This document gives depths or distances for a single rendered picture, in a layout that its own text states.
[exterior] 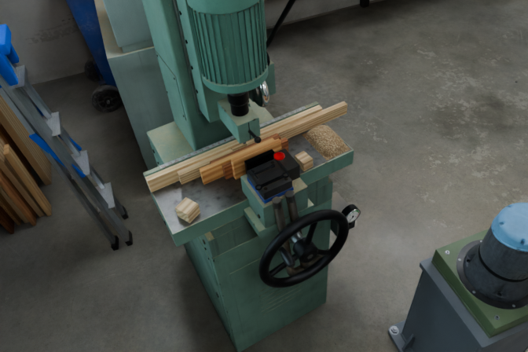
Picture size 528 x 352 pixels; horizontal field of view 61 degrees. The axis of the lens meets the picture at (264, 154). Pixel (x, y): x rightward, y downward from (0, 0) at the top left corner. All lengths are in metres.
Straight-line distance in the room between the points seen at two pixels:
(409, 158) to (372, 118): 0.40
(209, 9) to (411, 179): 1.81
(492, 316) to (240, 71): 0.98
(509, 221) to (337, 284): 1.01
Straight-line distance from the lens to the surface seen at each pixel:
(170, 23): 1.28
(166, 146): 1.64
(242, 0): 1.02
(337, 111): 1.50
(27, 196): 2.65
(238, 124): 1.25
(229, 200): 1.28
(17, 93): 1.84
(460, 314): 1.54
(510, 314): 1.52
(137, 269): 2.33
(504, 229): 1.34
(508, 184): 2.73
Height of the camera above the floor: 1.87
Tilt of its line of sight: 44 degrees down
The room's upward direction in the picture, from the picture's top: 5 degrees counter-clockwise
